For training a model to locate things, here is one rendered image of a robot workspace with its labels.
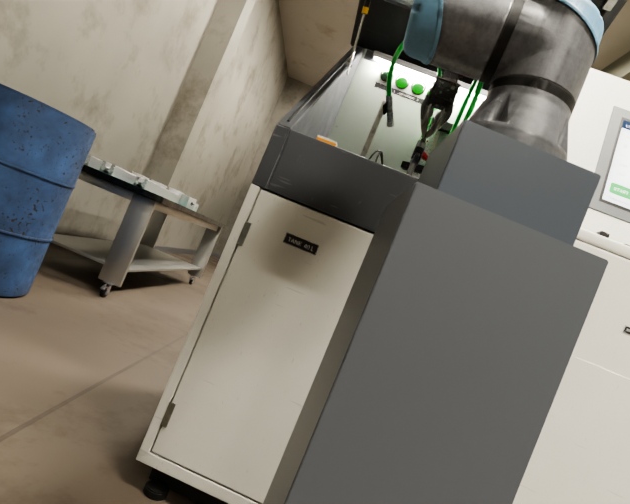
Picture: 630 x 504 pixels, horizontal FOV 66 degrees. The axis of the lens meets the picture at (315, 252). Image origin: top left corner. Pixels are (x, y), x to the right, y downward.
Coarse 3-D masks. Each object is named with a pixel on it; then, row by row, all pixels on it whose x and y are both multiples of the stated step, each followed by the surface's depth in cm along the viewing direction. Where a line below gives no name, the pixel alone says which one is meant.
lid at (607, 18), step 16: (384, 0) 158; (400, 0) 158; (592, 0) 136; (608, 0) 133; (624, 0) 133; (368, 16) 165; (384, 16) 163; (400, 16) 160; (608, 16) 138; (368, 32) 169; (384, 32) 167; (400, 32) 165; (368, 48) 174; (384, 48) 172; (416, 64) 172; (464, 80) 170
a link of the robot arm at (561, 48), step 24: (528, 0) 65; (552, 0) 64; (576, 0) 62; (504, 24) 63; (528, 24) 63; (552, 24) 63; (576, 24) 62; (600, 24) 64; (504, 48) 64; (528, 48) 63; (552, 48) 62; (576, 48) 62; (504, 72) 65; (528, 72) 63; (552, 72) 62; (576, 72) 63; (576, 96) 64
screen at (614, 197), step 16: (624, 112) 143; (608, 128) 142; (624, 128) 142; (608, 144) 140; (624, 144) 140; (608, 160) 139; (624, 160) 139; (608, 176) 137; (624, 176) 137; (608, 192) 136; (624, 192) 136; (592, 208) 135; (608, 208) 135; (624, 208) 135
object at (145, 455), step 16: (256, 192) 117; (240, 224) 117; (224, 256) 117; (224, 272) 117; (208, 288) 117; (208, 304) 117; (192, 336) 116; (192, 352) 118; (176, 368) 116; (176, 384) 116; (160, 400) 116; (160, 416) 116; (144, 448) 116; (160, 464) 115; (176, 464) 115; (160, 480) 122; (176, 480) 122; (192, 480) 114; (208, 480) 114; (160, 496) 116; (192, 496) 121; (208, 496) 121; (224, 496) 114; (240, 496) 113
